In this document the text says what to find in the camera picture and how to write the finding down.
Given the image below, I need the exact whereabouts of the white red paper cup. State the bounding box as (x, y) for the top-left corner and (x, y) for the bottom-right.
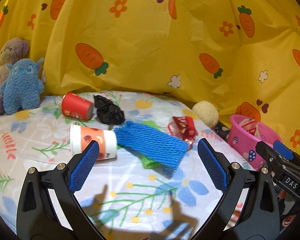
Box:
(70, 124), (118, 161)

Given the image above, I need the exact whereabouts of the black plastic bag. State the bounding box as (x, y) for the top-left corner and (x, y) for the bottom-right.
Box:
(93, 94), (126, 125)

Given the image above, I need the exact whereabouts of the person's right hand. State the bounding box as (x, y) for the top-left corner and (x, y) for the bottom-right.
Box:
(281, 214), (298, 228)

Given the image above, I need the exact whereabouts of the floral plastic tablecloth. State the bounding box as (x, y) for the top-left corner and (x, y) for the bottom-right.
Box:
(0, 91), (265, 240)

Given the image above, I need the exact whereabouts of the red candy wrapper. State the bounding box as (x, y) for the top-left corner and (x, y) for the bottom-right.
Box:
(168, 116), (197, 144)

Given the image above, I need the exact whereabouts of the blue plush monster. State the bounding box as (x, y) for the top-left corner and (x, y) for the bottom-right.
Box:
(0, 57), (45, 115)

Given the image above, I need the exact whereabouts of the yellow carrot print curtain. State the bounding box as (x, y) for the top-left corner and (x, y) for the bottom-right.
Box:
(0, 0), (300, 155)

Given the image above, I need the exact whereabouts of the pink plastic bucket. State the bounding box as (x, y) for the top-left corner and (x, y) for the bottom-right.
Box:
(226, 114), (283, 171)

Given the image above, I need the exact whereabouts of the blue foam net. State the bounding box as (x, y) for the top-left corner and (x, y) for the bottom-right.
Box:
(114, 121), (189, 175)

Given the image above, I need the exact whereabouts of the cream plush ball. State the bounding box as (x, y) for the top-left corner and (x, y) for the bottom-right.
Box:
(192, 101), (219, 128)

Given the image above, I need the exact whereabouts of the purple teddy bear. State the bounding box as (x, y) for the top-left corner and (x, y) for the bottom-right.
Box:
(0, 37), (30, 115)

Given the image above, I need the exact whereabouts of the green foam net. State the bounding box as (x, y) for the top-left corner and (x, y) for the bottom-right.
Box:
(140, 121), (163, 169)

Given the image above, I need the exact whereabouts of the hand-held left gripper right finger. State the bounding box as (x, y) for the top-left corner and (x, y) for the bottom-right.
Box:
(191, 138), (282, 240)

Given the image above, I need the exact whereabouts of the white red snack packet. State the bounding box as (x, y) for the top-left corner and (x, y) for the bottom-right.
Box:
(239, 119), (262, 138)

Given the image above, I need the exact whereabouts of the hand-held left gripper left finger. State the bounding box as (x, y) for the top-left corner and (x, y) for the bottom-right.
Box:
(16, 140), (106, 240)

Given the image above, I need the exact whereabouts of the black printed cloth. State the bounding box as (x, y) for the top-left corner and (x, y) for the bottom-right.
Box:
(212, 121), (231, 139)

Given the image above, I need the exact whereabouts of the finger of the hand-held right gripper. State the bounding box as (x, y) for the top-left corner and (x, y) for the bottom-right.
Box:
(255, 141), (300, 193)
(274, 140), (300, 178)

